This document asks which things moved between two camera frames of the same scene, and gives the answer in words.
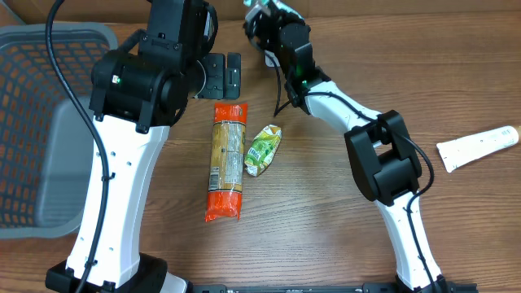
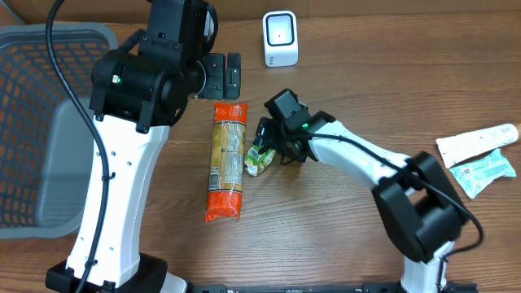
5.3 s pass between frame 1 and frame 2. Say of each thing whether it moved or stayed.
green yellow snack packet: stayed
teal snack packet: moved
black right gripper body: moved
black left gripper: stayed
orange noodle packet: stayed
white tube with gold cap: stayed
